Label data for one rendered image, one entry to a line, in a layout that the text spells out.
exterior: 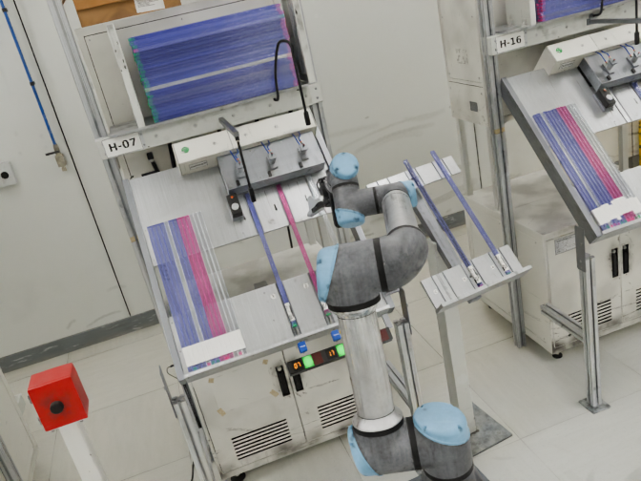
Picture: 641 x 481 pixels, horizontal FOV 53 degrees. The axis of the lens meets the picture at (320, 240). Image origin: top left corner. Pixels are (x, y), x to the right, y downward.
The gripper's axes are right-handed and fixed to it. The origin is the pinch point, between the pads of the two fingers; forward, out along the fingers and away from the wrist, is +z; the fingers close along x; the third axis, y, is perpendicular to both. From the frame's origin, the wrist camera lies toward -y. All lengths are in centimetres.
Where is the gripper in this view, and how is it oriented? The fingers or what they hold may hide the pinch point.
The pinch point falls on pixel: (330, 211)
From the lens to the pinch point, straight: 202.5
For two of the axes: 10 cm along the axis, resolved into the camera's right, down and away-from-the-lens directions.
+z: -1.2, 2.6, 9.6
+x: -9.4, 2.9, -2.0
